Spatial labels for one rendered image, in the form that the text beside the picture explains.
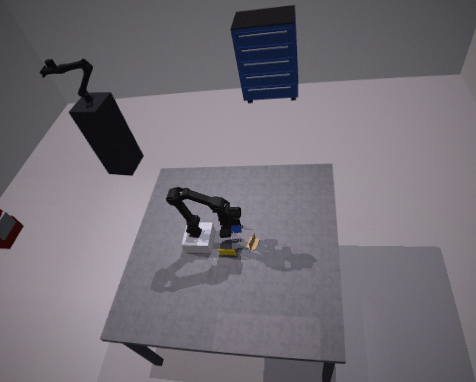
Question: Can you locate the tan notched board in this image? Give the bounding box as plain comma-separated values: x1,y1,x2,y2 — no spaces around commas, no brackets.
246,234,260,251

